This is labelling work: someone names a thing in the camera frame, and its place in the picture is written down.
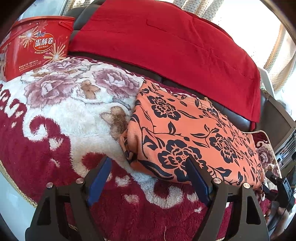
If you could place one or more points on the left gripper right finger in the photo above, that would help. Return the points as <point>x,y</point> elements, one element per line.
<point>246,220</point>

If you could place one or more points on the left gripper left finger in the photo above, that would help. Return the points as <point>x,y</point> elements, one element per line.
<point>63,212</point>

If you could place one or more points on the orange floral blouse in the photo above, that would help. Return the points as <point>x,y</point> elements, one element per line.
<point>166,128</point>

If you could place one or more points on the person's right hand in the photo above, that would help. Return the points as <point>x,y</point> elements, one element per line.
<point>276,218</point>

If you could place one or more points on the brown wooden cabinet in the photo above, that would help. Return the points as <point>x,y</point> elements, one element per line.
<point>278,124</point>

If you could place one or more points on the black leather sofa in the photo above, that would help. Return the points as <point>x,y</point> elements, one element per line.
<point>231,115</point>

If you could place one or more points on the red fleece blanket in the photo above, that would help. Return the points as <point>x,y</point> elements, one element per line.
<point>173,51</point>

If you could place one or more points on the red egg roll box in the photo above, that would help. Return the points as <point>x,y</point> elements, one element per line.
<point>34,42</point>

